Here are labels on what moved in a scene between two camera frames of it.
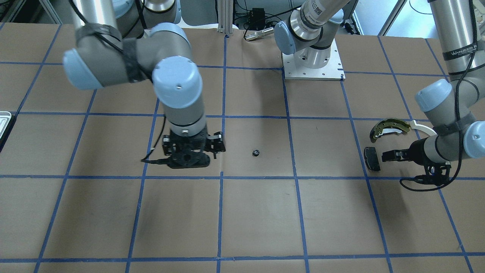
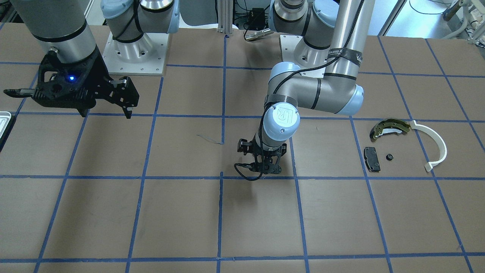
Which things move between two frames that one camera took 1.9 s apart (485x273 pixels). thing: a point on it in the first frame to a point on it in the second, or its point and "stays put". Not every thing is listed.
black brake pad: (370, 155) stays put
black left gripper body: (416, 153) to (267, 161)
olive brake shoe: (389, 125) stays put
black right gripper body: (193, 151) to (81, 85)
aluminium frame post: (225, 11) stays put
